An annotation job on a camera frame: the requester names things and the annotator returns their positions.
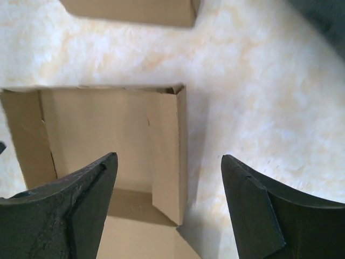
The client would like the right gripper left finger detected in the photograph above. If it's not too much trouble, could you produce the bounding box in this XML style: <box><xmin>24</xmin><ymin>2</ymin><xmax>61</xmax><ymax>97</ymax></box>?
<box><xmin>1</xmin><ymin>153</ymin><xmax>118</xmax><ymax>258</ymax></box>

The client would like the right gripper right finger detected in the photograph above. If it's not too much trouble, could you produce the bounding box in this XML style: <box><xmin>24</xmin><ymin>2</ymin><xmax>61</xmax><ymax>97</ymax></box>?
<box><xmin>221</xmin><ymin>155</ymin><xmax>344</xmax><ymax>259</ymax></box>

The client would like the brown cardboard box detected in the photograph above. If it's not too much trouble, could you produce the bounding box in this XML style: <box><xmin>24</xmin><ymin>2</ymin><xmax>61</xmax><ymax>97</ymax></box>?
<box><xmin>60</xmin><ymin>0</ymin><xmax>201</xmax><ymax>28</ymax></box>
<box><xmin>1</xmin><ymin>85</ymin><xmax>198</xmax><ymax>258</ymax></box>

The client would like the black plush flower cushion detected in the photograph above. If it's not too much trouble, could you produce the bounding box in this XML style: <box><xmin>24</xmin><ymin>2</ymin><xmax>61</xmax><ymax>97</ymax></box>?
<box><xmin>288</xmin><ymin>0</ymin><xmax>345</xmax><ymax>58</ymax></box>

